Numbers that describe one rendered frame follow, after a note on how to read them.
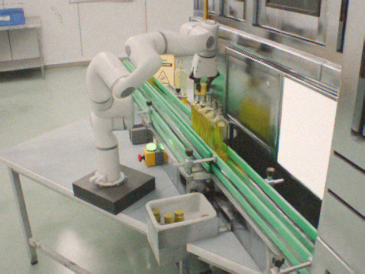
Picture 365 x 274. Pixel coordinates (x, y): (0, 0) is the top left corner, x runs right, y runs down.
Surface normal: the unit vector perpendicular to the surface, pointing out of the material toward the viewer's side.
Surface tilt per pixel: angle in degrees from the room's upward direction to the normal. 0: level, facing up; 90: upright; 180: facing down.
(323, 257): 90
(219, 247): 0
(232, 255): 0
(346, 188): 90
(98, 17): 90
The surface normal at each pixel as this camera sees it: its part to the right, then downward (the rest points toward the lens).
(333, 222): -0.94, 0.14
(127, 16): 0.35, 0.37
